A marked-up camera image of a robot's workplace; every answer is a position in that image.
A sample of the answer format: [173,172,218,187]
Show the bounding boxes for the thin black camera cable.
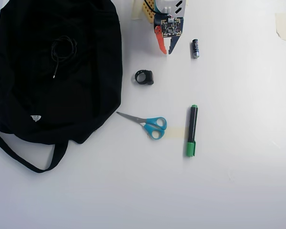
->
[143,0,158,14]

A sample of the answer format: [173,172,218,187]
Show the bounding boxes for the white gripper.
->
[154,0,189,55]

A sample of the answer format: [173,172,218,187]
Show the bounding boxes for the black braided cable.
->
[50,35,78,79]

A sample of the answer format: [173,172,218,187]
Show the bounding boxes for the black fabric bag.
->
[0,0,123,174]

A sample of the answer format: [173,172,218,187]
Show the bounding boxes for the blue handled scissors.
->
[116,111,167,140]

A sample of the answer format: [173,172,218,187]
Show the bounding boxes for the green black marker pen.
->
[184,104,199,157]

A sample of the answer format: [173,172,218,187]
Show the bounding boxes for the black strap ring light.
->
[134,69,154,86]

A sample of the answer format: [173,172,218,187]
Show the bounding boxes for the dark cylindrical battery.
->
[191,38,201,59]

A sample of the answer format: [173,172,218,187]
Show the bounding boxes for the yellow perforated block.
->
[142,0,158,23]

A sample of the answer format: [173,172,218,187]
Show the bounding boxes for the square camera circuit board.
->
[154,16,184,38]

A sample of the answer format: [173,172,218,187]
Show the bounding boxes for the beige masking tape strip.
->
[131,0,143,20]
[275,13,286,42]
[165,127,186,139]

